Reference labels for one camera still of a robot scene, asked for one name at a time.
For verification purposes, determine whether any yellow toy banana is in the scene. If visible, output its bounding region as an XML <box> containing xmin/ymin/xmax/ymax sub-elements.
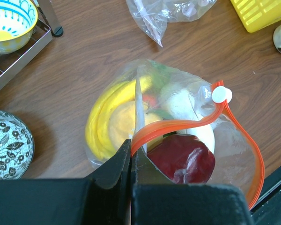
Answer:
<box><xmin>85</xmin><ymin>76</ymin><xmax>153</xmax><ymax>161</ymax></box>

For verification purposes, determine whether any crumpled pink printed bag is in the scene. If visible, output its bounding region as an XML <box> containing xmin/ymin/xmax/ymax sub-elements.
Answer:
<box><xmin>126</xmin><ymin>0</ymin><xmax>216</xmax><ymax>46</ymax></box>

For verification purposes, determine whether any red toy tomato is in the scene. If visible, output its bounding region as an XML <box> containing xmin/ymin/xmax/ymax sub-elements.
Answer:
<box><xmin>142</xmin><ymin>94</ymin><xmax>157</xmax><ymax>108</ymax></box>

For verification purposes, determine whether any metal dish rack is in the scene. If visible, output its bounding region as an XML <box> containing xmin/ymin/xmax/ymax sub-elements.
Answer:
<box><xmin>0</xmin><ymin>0</ymin><xmax>63</xmax><ymax>90</ymax></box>

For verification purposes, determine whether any white toy food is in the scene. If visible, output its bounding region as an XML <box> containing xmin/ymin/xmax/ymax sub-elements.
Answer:
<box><xmin>159</xmin><ymin>84</ymin><xmax>215</xmax><ymax>153</ymax></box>

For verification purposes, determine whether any dark green toy lime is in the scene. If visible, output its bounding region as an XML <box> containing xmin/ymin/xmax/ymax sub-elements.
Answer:
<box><xmin>149</xmin><ymin>60</ymin><xmax>176</xmax><ymax>92</ymax></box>

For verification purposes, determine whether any clear zip top bag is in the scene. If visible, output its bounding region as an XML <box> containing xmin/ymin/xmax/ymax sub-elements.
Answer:
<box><xmin>85</xmin><ymin>60</ymin><xmax>265</xmax><ymax>208</ymax></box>

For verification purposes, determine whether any yellow plastic basket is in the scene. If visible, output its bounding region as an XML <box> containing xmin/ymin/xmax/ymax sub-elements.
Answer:
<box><xmin>231</xmin><ymin>0</ymin><xmax>281</xmax><ymax>33</ymax></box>

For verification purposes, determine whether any dark red toy fruit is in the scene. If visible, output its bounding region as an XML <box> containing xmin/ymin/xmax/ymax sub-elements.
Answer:
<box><xmin>147</xmin><ymin>134</ymin><xmax>215</xmax><ymax>184</ymax></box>

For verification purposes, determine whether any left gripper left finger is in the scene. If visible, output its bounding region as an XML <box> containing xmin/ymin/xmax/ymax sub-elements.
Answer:
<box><xmin>0</xmin><ymin>140</ymin><xmax>131</xmax><ymax>225</ymax></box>

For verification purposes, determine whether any yellow inside patterned bowl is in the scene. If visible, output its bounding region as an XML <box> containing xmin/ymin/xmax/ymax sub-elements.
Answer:
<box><xmin>0</xmin><ymin>0</ymin><xmax>38</xmax><ymax>54</ymax></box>

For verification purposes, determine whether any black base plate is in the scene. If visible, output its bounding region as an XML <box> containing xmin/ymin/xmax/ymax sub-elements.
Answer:
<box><xmin>251</xmin><ymin>166</ymin><xmax>281</xmax><ymax>225</ymax></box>

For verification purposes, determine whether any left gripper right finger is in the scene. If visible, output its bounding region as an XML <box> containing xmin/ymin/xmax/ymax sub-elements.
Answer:
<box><xmin>131</xmin><ymin>150</ymin><xmax>254</xmax><ymax>225</ymax></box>

